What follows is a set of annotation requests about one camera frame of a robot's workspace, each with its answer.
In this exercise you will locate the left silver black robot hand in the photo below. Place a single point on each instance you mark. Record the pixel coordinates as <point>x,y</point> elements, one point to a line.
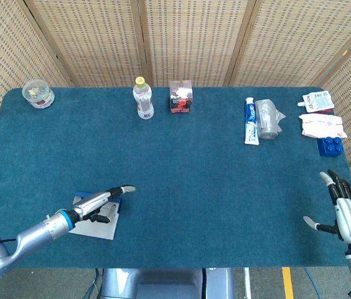
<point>91,201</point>

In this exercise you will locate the blue folding glasses case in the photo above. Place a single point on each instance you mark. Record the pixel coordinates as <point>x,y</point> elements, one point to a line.
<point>97,230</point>

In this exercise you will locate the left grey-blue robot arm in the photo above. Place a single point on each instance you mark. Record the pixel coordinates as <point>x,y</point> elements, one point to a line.
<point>32,236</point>

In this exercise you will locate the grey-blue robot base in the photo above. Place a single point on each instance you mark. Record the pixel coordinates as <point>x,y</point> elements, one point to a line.
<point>163,283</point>

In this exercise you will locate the blue building block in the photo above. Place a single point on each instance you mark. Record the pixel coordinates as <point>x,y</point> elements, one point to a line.
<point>329,148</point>

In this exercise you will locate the white pink plastic packet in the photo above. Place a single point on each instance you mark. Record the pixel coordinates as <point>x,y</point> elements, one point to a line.
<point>321,126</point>

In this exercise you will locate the blue carpet table mat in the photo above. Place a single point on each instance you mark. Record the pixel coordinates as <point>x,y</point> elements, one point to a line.
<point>194,187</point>

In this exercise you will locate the clear bottle with green cap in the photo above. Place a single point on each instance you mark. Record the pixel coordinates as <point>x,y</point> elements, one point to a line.
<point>143,101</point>

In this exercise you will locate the clear round plastic jar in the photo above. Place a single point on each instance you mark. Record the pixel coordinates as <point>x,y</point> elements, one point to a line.
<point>38,95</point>

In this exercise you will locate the white spouted pouch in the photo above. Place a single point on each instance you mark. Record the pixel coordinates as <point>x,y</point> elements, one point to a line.
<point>318,101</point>

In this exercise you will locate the grey garbage bag roll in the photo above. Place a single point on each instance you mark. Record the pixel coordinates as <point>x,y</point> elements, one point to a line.
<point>266,120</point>

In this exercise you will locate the red snack box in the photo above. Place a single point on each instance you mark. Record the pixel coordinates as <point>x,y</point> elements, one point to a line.
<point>180,98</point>

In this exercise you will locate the blue white toothpaste tube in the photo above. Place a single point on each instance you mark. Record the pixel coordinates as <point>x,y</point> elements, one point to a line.
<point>251,124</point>

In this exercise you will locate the woven wicker folding screen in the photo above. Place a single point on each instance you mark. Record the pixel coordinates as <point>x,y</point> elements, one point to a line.
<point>194,37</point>

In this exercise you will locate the white metal post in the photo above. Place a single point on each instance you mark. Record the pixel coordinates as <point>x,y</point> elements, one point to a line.
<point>247,283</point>

